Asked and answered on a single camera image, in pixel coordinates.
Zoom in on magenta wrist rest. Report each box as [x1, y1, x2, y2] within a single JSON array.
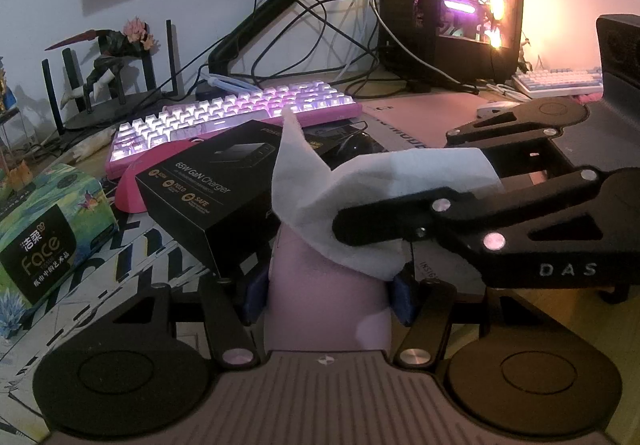
[[115, 138, 206, 213]]

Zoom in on white computer mouse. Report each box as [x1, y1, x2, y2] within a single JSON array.
[[475, 100, 521, 118]]

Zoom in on white and blue keyboard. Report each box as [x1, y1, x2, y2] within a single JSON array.
[[512, 68, 603, 98]]

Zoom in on green floral tissue pack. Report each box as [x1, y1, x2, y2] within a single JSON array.
[[0, 162, 121, 341]]

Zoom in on black charger box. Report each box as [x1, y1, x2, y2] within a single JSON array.
[[135, 120, 331, 278]]

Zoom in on black figurine with pink hair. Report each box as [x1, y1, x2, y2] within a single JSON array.
[[45, 16, 166, 128]]

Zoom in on glowing glass computer case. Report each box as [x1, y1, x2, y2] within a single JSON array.
[[377, 0, 526, 81]]

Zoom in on pink mouse pad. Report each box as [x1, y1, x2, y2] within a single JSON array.
[[360, 90, 506, 153]]

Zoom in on black router with antennas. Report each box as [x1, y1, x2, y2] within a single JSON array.
[[42, 20, 188, 136]]

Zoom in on thin small figurine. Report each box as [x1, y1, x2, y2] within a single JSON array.
[[517, 32, 533, 68]]

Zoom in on pink backlit keyboard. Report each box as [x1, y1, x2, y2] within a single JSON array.
[[105, 81, 363, 178]]

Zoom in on pink container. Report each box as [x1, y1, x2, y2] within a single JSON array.
[[267, 225, 393, 353]]

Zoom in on white coiled cable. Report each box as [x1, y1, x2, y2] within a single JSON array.
[[200, 72, 261, 96]]

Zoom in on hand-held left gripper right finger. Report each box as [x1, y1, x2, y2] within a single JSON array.
[[392, 272, 506, 368]]

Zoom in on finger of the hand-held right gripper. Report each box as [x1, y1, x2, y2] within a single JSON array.
[[445, 104, 562, 149], [332, 166, 626, 271]]

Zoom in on black computer mouse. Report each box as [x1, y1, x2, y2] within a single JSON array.
[[330, 130, 381, 166]]

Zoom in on black cable tangle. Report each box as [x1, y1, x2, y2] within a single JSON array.
[[250, 0, 481, 96]]

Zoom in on pale crumpled strip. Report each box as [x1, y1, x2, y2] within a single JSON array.
[[67, 128, 116, 163]]

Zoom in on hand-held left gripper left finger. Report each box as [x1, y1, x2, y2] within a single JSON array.
[[107, 275, 273, 368]]

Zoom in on white tissue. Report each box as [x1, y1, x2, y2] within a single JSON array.
[[270, 112, 503, 282]]

